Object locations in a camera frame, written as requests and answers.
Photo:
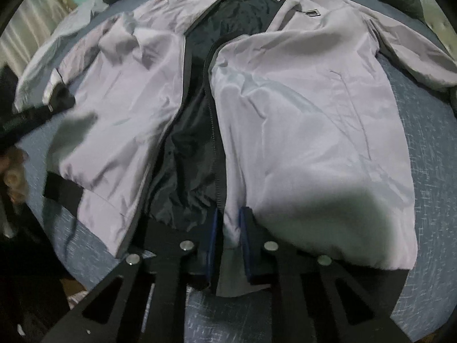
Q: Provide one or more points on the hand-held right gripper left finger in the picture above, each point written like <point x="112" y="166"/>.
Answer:
<point x="213" y="228"/>

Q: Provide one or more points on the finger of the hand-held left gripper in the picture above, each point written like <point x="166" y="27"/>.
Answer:
<point x="60" y="100"/>

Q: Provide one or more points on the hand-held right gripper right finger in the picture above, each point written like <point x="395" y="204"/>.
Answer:
<point x="246" y="235"/>

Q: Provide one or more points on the lilac jacket with black trim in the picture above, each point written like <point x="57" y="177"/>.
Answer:
<point x="303" y="114"/>

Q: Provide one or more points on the person's left hand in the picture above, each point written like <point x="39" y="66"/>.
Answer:
<point x="16" y="178"/>

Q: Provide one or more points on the beige striped curtain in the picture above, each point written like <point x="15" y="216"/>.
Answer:
<point x="28" y="25"/>

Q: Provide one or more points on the cardboard box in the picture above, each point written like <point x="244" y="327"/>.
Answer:
<point x="75" y="289"/>

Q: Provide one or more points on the blue-grey bed sheet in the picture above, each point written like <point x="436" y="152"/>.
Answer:
<point x="421" y="143"/>

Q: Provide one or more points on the cream tufted headboard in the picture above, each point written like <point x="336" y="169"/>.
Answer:
<point x="442" y="25"/>

